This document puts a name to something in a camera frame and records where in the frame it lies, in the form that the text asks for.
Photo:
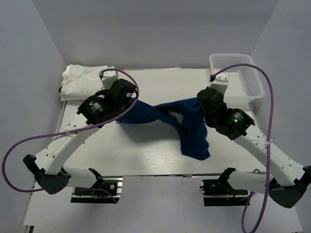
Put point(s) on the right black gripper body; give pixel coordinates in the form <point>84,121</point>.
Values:
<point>208,121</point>

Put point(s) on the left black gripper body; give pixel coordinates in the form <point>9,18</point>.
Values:
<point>120,108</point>

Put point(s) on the white t shirt stack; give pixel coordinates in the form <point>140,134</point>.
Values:
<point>80,82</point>

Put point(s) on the blue printed t shirt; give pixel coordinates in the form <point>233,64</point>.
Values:
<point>185,116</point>

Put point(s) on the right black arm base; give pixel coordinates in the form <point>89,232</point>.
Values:
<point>218,194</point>

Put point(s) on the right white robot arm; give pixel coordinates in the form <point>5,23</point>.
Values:
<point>287,181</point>

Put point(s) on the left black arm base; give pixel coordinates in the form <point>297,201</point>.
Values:
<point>107,192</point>

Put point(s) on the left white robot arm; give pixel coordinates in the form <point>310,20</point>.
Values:
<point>48,165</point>

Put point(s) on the white perforated plastic basket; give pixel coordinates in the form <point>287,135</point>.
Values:
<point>244,84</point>

